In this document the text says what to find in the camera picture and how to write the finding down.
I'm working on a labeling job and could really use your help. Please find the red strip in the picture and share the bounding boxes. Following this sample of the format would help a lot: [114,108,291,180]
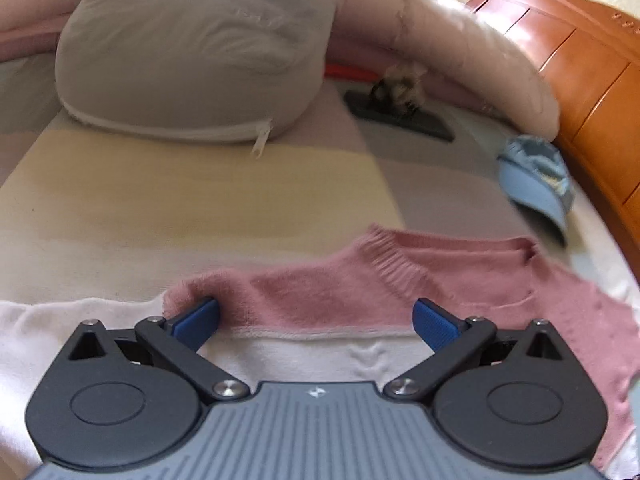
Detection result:
[324,62,376,81]

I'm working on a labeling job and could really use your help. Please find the grey cat-face cushion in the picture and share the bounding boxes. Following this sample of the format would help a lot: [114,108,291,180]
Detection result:
[55,0,341,161]

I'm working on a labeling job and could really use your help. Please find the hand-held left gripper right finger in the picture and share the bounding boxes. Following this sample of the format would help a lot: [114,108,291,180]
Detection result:
[382,298,566,401]

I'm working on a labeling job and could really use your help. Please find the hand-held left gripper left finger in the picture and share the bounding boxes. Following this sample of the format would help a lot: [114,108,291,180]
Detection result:
[70,296,249,403]

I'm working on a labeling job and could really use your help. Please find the wooden headboard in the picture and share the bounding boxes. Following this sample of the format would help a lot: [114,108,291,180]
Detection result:
[465,0,640,281]

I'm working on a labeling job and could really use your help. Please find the flower hair clip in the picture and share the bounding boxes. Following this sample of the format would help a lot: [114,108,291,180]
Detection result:
[370,62,426,116]

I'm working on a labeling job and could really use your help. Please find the pink and white sweater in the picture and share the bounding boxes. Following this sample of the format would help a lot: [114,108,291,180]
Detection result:
[0,225,640,480]

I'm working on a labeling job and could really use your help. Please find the blue baseball cap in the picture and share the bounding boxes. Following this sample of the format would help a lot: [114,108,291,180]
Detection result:
[497,135,573,246]

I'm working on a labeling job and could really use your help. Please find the folded floral quilt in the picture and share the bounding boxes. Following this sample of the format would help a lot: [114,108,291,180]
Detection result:
[0,0,561,141]

